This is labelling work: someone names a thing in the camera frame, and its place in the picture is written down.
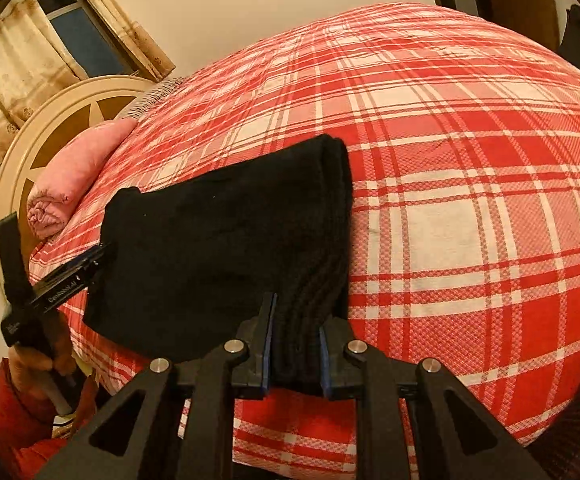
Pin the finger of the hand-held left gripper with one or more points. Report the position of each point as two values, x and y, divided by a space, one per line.
70 275

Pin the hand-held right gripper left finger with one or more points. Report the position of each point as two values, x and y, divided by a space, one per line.
268 345

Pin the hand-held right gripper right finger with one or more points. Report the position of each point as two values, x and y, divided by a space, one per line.
324 360

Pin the black pants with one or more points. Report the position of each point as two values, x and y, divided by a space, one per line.
210 240

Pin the person's left forearm red sleeve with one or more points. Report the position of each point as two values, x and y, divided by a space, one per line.
15 435

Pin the person's left hand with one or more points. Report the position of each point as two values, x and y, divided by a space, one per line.
62 345

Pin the rolled pink blanket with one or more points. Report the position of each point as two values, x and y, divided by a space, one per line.
75 170

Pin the cream round headboard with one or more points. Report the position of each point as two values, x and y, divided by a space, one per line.
45 125

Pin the beige floral curtain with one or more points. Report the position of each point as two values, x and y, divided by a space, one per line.
125 25
15 75

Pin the red plaid bed sheet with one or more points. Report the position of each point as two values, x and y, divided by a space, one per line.
470 185

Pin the window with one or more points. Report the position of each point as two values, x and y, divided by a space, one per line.
80 35

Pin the brown wooden door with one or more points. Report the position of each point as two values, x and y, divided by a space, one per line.
525 10

